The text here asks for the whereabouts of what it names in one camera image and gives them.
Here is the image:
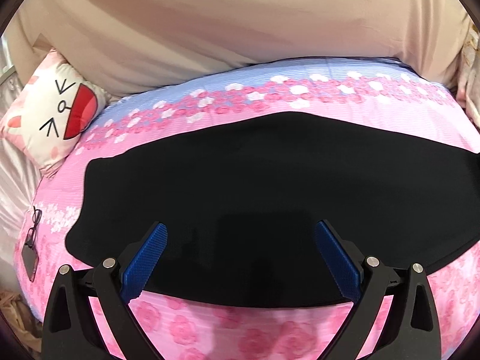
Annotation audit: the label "dark smartphone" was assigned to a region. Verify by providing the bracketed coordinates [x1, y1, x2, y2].
[20, 243, 38, 283]

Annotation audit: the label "pink floral bed sheet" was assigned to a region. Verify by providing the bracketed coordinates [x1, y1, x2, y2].
[11, 55, 480, 360]

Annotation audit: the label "pale floral quilt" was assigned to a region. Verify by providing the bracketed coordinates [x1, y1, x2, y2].
[455, 22, 480, 121]

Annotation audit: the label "silver satin cloth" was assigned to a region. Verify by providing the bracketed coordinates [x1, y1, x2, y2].
[0, 26, 42, 289]

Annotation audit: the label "black pants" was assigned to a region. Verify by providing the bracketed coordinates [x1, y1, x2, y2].
[65, 112, 480, 308]

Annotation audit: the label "tan crumpled cloth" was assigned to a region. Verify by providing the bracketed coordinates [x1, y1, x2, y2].
[3, 290, 44, 349]

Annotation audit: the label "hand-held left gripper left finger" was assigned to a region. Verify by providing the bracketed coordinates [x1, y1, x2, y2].
[43, 222, 168, 360]

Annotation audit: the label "black eyeglasses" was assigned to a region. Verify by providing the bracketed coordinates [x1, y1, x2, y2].
[28, 205, 43, 244]

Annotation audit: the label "beige padded headboard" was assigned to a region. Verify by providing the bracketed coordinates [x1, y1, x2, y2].
[4, 0, 473, 98]

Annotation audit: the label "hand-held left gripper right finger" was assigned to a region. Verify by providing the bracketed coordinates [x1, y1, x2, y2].
[315, 220, 437, 360]

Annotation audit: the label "cat face pillow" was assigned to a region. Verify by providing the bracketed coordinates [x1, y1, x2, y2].
[0, 48, 109, 175]

